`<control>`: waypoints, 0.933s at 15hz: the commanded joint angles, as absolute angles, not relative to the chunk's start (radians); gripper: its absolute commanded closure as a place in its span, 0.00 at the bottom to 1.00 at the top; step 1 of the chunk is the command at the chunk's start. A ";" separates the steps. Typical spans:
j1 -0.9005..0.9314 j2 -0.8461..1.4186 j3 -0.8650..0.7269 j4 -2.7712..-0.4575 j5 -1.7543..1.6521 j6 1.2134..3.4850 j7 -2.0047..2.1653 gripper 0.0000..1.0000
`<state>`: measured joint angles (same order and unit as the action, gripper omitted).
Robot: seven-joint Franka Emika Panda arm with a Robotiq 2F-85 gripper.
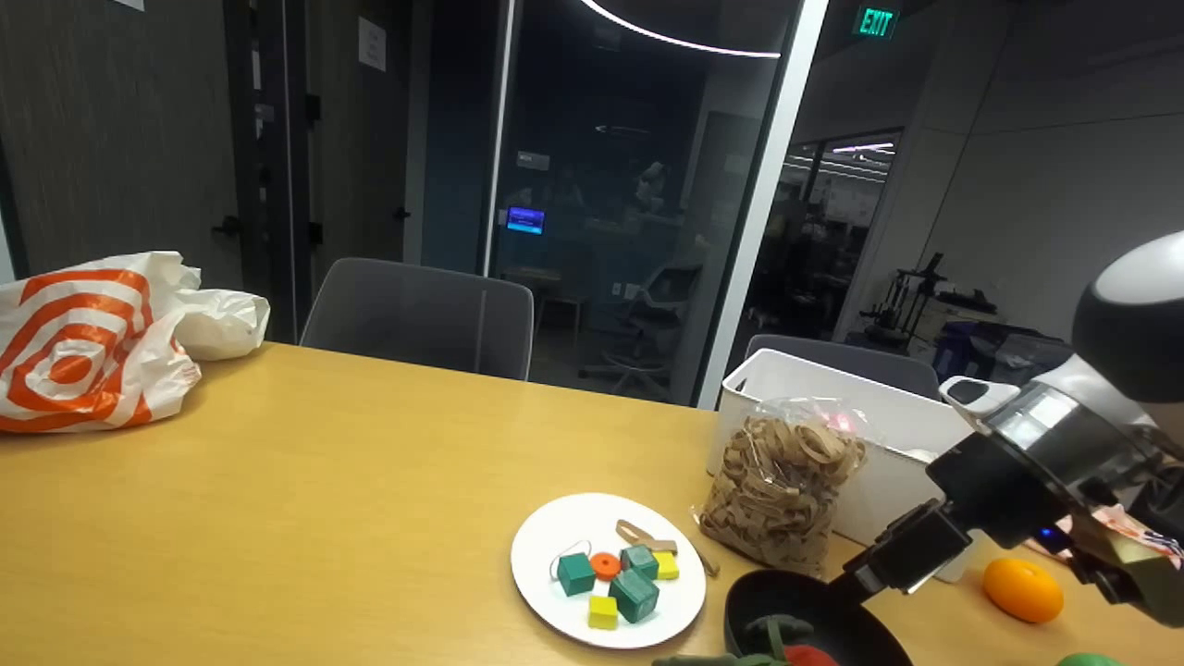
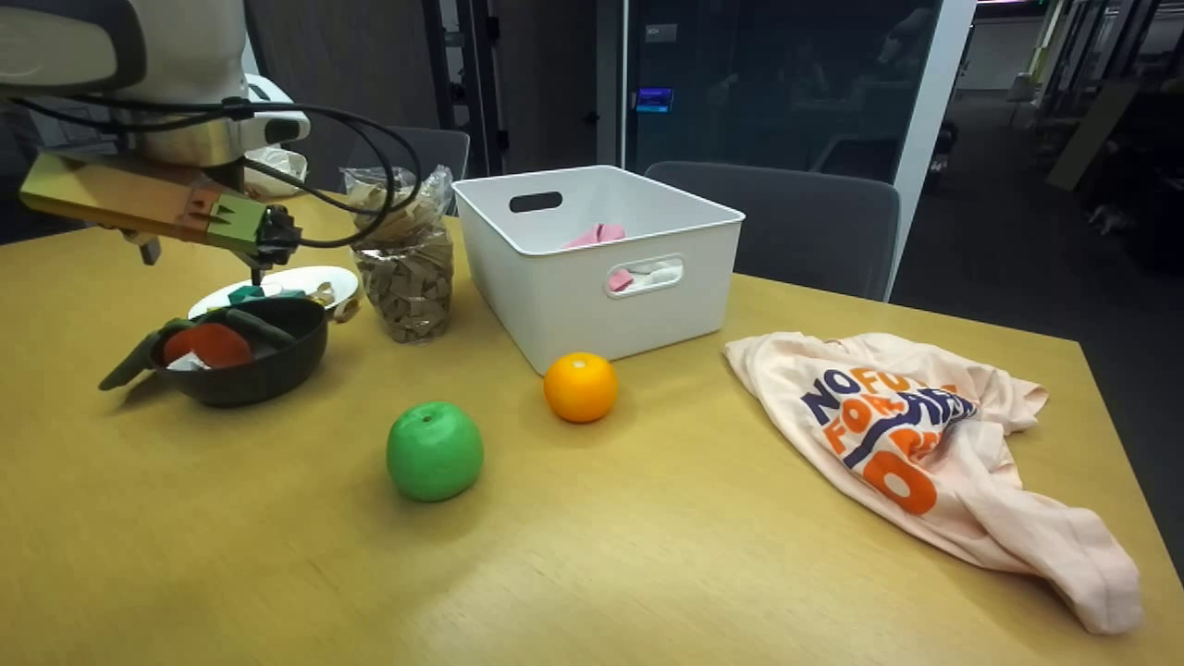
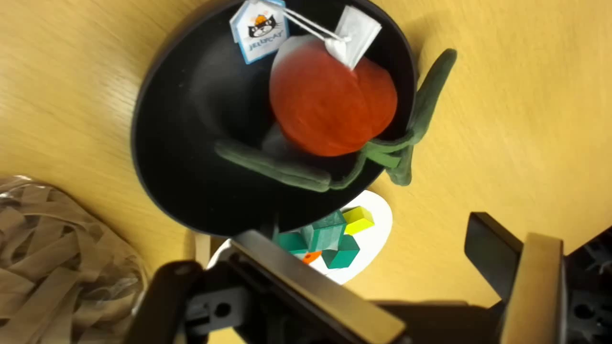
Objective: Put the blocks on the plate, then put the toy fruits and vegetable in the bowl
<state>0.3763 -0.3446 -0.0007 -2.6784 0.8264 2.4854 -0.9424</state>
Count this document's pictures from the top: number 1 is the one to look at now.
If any black bowl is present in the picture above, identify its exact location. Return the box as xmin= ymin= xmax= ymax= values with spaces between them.
xmin=720 ymin=565 xmax=919 ymax=666

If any black tripod machine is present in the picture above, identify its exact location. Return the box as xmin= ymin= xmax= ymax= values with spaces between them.
xmin=863 ymin=251 xmax=994 ymax=364

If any clear bag of rubber bands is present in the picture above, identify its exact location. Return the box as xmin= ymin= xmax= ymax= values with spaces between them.
xmin=697 ymin=400 xmax=868 ymax=586

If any red toy fruit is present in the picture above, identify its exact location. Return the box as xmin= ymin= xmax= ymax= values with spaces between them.
xmin=781 ymin=639 xmax=844 ymax=666

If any green exit sign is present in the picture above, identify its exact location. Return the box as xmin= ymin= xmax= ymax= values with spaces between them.
xmin=855 ymin=4 xmax=900 ymax=42

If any dark green toy cucumber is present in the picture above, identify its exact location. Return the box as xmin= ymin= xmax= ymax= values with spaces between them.
xmin=650 ymin=612 xmax=819 ymax=666

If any white round plate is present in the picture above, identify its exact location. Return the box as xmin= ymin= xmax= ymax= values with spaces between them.
xmin=507 ymin=489 xmax=709 ymax=657

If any blue lit screen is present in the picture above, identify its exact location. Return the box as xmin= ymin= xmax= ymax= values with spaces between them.
xmin=502 ymin=205 xmax=553 ymax=237

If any large teal block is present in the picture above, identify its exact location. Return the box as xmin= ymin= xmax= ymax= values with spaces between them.
xmin=612 ymin=570 xmax=664 ymax=627

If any white orange plastic bag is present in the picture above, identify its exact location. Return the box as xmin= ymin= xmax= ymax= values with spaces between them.
xmin=0 ymin=248 xmax=274 ymax=437

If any small teal block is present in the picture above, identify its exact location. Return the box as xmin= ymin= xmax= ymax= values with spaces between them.
xmin=556 ymin=553 xmax=601 ymax=605
xmin=623 ymin=543 xmax=664 ymax=586

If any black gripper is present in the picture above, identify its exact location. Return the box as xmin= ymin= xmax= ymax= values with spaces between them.
xmin=841 ymin=430 xmax=1076 ymax=606

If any white paper door sign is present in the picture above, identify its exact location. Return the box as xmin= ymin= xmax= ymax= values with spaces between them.
xmin=355 ymin=15 xmax=390 ymax=75

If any white plastic bin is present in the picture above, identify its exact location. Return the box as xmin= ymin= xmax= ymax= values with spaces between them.
xmin=713 ymin=345 xmax=993 ymax=586

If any orange toy fruit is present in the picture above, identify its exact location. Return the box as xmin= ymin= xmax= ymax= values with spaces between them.
xmin=978 ymin=554 xmax=1071 ymax=630

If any white ring ceiling light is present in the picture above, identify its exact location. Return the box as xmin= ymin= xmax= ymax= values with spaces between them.
xmin=579 ymin=0 xmax=791 ymax=62

